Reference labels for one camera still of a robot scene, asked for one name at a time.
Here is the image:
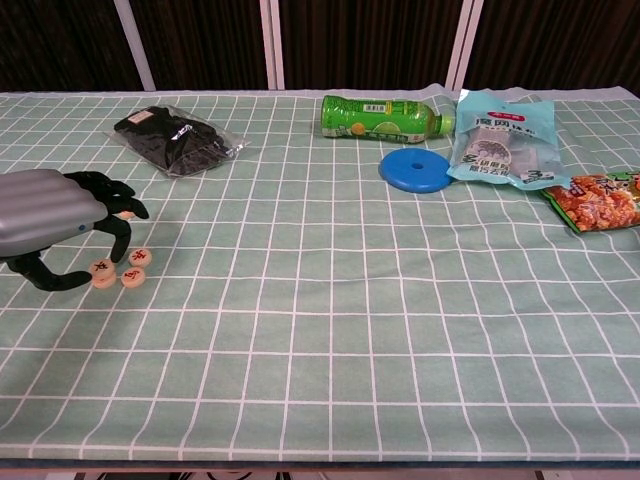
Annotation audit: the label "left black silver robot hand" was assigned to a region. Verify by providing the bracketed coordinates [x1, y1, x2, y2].
[0, 168, 150, 294]

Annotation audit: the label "green checked tablecloth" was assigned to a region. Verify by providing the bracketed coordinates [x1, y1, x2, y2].
[0, 84, 640, 464]

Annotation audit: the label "blue round plastic disc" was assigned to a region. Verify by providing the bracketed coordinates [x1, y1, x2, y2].
[378, 148, 454, 194]

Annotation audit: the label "black items in clear bag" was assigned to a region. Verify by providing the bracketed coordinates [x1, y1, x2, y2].
[112, 105, 252, 178]

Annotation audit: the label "green drink bottle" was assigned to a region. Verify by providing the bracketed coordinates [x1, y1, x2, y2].
[320, 94, 457, 142]

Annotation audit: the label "light blue snack pouch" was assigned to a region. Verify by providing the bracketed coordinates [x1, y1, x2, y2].
[445, 88, 574, 190]

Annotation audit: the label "orange green snack bag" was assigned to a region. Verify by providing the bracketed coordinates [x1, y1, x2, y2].
[538, 171, 640, 235]

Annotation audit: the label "white partition frame post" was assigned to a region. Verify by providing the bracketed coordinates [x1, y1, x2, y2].
[446, 0, 475, 91]
[258, 0, 286, 91]
[112, 0, 157, 92]

